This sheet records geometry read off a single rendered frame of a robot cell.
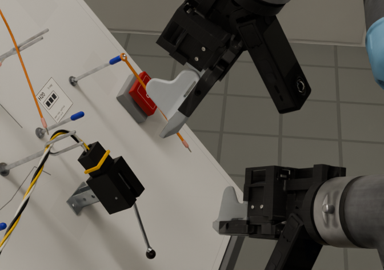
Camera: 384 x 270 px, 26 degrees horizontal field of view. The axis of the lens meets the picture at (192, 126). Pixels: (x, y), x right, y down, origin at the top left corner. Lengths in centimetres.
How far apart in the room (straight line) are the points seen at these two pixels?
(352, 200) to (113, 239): 43
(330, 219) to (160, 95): 23
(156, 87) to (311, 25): 231
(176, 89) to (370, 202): 24
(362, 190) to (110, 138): 48
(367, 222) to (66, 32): 58
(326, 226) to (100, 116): 46
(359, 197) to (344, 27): 239
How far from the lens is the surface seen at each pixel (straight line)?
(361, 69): 315
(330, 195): 87
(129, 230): 119
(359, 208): 83
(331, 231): 87
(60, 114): 116
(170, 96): 91
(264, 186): 95
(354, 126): 290
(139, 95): 123
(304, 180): 92
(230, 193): 102
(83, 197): 112
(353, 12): 317
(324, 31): 321
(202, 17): 87
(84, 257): 112
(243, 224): 96
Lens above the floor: 191
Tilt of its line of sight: 42 degrees down
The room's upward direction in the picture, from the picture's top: straight up
